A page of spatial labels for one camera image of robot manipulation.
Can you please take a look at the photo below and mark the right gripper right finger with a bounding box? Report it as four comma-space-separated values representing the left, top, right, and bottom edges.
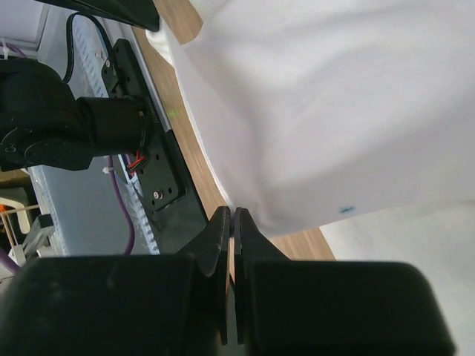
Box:
234, 208, 456, 355

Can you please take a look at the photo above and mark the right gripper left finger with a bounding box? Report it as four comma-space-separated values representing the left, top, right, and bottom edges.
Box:
1, 207, 231, 355

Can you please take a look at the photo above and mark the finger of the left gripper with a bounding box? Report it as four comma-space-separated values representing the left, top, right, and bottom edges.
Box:
39, 0, 160, 30

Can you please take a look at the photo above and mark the white t shirt red print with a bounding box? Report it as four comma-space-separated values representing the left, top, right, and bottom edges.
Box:
157, 1, 474, 235

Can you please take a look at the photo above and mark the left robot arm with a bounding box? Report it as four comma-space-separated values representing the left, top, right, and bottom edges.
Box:
1, 1, 160, 171

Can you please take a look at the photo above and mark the slotted cable duct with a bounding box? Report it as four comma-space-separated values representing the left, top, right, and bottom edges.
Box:
63, 12, 156, 255

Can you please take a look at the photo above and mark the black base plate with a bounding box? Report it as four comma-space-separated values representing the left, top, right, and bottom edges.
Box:
102, 39, 208, 254

